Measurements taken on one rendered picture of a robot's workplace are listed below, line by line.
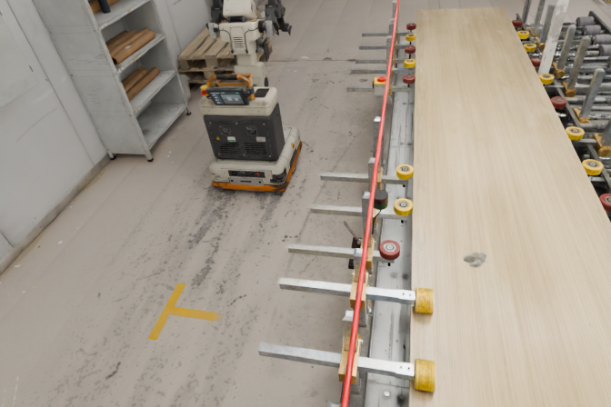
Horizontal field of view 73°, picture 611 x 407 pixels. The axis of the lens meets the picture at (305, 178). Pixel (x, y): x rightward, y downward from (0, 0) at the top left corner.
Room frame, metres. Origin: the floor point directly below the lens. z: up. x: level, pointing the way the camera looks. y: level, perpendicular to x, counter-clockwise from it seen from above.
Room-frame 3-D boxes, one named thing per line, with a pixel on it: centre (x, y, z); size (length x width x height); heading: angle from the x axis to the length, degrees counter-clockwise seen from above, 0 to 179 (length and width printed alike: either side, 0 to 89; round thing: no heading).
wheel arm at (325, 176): (1.58, -0.29, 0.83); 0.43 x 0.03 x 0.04; 73
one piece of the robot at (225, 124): (2.79, 0.40, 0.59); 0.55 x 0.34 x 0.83; 74
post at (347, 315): (0.64, -0.07, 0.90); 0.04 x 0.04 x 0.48; 73
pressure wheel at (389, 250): (1.06, -0.29, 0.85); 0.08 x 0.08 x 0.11
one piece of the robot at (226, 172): (2.56, 0.45, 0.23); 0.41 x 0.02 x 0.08; 74
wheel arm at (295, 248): (1.11, -0.10, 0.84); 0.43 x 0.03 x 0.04; 73
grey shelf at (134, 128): (3.74, 1.50, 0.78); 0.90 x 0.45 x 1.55; 163
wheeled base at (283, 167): (2.88, 0.38, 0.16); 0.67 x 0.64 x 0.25; 164
